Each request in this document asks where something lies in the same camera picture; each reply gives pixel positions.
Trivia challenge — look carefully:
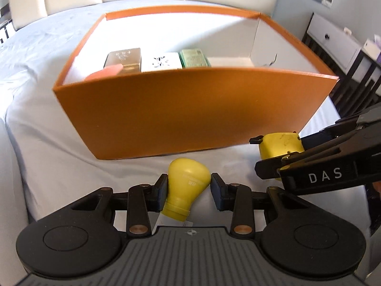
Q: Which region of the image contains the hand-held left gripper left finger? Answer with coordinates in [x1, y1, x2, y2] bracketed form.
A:
[71, 173, 170, 237]

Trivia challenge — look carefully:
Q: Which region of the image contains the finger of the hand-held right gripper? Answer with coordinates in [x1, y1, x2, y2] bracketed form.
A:
[298, 115, 362, 150]
[255, 128, 359, 180]

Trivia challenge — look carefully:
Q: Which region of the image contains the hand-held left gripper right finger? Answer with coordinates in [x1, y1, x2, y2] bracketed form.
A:
[210, 173, 311, 235]

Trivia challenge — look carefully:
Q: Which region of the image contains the yellow bulb-shaped bottle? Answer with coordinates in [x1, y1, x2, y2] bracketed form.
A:
[154, 158, 212, 230]

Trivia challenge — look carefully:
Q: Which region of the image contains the large orange cardboard box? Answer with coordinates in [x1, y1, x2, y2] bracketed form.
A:
[53, 10, 340, 160]

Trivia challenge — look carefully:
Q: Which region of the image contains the green rectangular bottle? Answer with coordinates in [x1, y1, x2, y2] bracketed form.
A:
[179, 48, 211, 68]

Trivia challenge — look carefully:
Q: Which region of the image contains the gold bar-shaped box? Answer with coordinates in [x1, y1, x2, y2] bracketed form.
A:
[104, 47, 142, 74]

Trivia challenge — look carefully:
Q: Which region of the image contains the white bedside drawer table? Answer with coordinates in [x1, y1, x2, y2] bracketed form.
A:
[301, 31, 381, 117]

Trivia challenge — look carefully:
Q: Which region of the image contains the white nightstand with drawer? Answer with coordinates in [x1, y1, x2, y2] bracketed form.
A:
[306, 12, 362, 72]

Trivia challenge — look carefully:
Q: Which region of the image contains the small white box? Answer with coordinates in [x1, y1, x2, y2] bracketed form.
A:
[361, 39, 381, 58]

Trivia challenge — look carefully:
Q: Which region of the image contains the white patterned box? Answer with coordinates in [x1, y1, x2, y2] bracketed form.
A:
[140, 52, 182, 72]

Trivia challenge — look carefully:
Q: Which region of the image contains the light blue bed sheet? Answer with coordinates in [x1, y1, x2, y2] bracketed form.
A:
[0, 0, 346, 233]

